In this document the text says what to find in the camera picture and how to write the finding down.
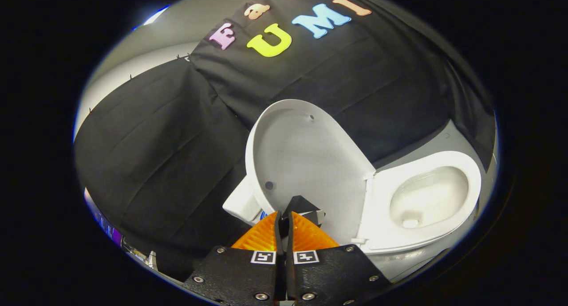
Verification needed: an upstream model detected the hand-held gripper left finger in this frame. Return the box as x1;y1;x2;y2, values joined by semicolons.
182;211;285;304

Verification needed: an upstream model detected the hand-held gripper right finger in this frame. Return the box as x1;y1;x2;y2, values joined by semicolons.
287;211;393;305

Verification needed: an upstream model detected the black lid pull tab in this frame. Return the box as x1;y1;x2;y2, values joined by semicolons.
280;195;326;235

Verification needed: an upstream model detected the white toilet lid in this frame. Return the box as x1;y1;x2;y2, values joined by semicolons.
245;99;377;247

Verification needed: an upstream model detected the white toilet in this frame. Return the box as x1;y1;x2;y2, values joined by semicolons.
222;151;483;282

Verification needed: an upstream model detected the white toilet seat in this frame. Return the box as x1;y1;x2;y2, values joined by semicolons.
355;151;483;255

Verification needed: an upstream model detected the black backdrop cloth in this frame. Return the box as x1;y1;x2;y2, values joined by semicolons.
73;0;497;281

